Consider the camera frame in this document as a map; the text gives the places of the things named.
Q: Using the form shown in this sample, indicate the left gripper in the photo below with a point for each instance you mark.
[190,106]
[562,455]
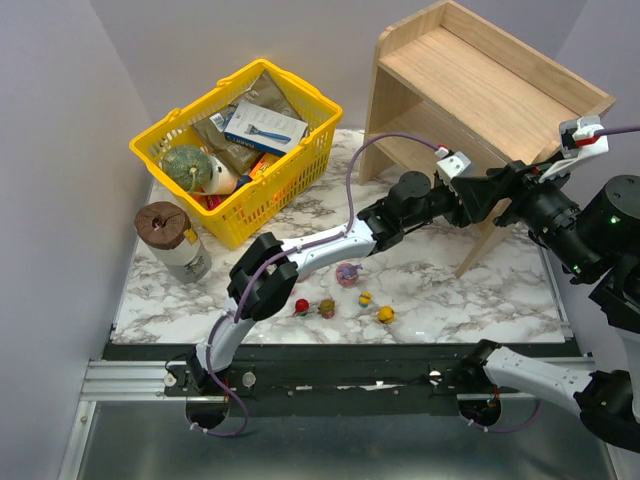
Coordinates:
[463,201]

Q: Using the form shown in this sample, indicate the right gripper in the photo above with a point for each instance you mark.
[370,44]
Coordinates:
[523,195]

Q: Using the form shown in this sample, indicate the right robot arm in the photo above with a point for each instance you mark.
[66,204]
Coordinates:
[598,246]

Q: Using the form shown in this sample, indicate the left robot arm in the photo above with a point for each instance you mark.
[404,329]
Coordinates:
[262,280]

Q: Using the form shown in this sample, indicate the wooden shelf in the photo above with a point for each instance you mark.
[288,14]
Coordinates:
[451,77]

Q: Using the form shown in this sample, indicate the yellow duck toy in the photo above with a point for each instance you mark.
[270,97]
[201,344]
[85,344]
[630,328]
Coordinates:
[386,315]

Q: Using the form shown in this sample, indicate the yellow blue minion toy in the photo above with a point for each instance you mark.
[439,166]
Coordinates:
[365,299]

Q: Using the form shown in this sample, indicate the olive brown toy figure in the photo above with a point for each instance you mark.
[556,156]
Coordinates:
[327,308]

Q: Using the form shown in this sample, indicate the red round toy figure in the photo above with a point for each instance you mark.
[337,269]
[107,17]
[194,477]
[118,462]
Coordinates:
[301,308]

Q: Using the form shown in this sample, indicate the blue razor package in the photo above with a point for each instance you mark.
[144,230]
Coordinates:
[264,130]

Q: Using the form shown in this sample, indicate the brown foil bag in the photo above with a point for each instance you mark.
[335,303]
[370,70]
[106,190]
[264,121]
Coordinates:
[265,93]

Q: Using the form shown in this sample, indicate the white orange plush toy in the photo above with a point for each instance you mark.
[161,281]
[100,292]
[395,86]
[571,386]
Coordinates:
[221,180]

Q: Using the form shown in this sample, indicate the red snack packet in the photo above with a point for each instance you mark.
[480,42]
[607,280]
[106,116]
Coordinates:
[212,202]

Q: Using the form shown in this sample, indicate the green melon toy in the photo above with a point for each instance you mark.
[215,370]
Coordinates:
[188,166]

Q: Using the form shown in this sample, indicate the brown lid white canister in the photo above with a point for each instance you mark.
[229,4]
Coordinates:
[167,231]

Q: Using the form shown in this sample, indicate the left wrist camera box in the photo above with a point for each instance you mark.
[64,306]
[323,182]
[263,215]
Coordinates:
[451,164]

